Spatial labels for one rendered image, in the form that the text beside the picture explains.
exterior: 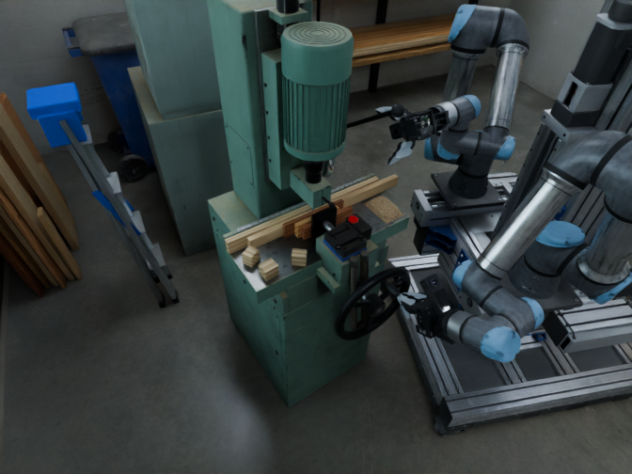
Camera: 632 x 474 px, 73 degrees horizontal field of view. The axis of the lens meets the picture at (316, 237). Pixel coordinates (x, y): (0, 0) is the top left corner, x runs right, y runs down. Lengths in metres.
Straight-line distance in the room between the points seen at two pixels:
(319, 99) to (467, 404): 1.33
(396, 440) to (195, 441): 0.85
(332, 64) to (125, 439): 1.70
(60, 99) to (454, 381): 1.83
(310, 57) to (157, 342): 1.66
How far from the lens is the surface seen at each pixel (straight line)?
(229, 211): 1.64
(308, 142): 1.15
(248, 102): 1.31
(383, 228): 1.43
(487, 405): 1.95
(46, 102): 1.76
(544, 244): 1.39
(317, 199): 1.31
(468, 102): 1.37
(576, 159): 1.05
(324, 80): 1.07
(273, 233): 1.35
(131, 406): 2.18
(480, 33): 1.57
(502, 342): 1.00
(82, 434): 2.20
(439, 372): 1.95
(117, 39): 2.85
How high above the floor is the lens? 1.87
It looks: 45 degrees down
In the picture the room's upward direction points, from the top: 2 degrees clockwise
